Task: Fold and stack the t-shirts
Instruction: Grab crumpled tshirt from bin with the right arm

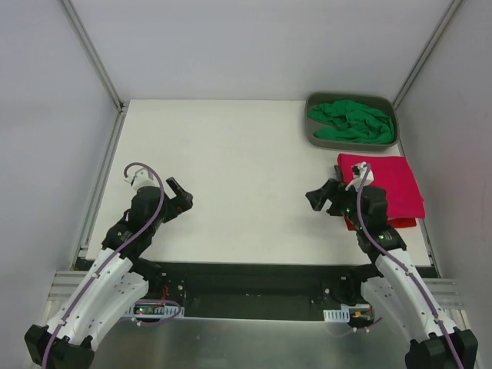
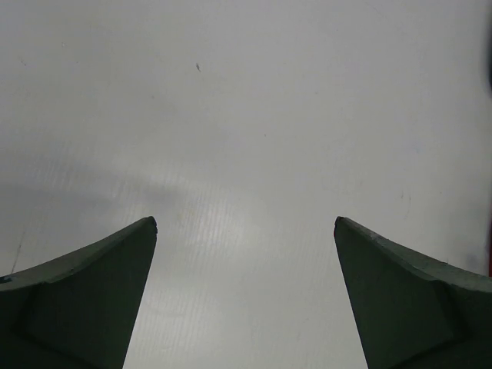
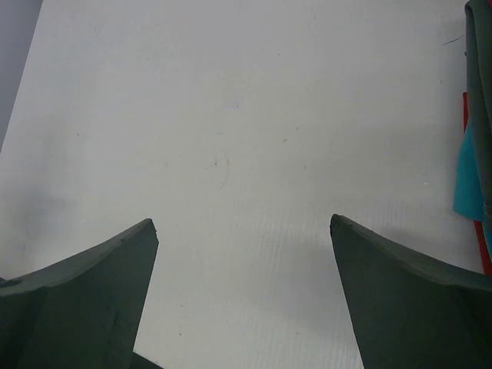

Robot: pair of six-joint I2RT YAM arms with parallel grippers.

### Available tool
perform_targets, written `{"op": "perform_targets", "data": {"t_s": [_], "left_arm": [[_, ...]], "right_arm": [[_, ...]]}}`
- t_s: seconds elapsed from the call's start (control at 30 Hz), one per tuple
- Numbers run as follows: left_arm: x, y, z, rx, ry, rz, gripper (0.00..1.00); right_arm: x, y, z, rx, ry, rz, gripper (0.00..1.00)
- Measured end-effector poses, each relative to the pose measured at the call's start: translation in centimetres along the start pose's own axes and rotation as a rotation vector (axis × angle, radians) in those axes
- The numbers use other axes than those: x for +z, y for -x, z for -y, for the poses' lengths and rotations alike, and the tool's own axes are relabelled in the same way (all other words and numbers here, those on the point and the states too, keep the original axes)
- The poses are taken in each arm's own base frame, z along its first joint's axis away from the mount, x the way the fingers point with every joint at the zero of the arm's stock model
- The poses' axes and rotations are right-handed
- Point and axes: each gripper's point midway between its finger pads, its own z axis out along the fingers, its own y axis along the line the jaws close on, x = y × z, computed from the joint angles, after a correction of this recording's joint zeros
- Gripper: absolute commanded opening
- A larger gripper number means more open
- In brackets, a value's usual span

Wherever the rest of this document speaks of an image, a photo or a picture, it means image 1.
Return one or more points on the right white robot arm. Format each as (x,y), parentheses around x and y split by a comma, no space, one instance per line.
(390,283)

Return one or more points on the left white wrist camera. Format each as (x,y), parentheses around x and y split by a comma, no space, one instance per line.
(141,179)

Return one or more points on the left aluminium table rail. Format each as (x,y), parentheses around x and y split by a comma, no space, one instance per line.
(91,212)

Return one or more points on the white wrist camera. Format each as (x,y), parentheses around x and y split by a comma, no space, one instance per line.
(141,179)
(362,176)

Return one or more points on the green t-shirt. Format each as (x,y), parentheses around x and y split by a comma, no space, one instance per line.
(352,122)

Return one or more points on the aluminium frame post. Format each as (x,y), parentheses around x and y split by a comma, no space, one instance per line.
(91,53)
(453,7)

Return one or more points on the pink folded t-shirt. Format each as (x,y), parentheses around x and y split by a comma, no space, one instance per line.
(394,175)

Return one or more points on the white cable duct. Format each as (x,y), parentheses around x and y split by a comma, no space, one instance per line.
(337,316)
(154,311)

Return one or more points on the left white cable duct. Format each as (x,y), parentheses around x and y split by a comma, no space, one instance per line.
(154,311)

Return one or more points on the grey plastic bin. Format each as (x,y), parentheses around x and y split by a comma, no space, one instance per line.
(373,101)

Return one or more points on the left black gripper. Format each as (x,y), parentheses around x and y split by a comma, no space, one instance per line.
(175,202)

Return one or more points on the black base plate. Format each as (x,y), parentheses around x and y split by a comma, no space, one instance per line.
(256,291)

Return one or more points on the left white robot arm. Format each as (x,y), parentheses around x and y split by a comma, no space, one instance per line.
(118,278)

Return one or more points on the left aluminium frame post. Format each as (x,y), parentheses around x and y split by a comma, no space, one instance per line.
(91,53)

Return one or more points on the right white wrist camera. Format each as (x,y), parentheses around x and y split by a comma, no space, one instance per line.
(362,176)

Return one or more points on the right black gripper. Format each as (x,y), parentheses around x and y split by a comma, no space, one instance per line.
(330,195)

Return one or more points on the front aluminium rail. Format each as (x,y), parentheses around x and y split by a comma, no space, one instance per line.
(445,291)

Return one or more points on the right aluminium frame post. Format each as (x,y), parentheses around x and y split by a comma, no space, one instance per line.
(453,7)

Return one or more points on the right white cable duct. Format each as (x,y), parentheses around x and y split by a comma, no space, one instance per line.
(337,316)

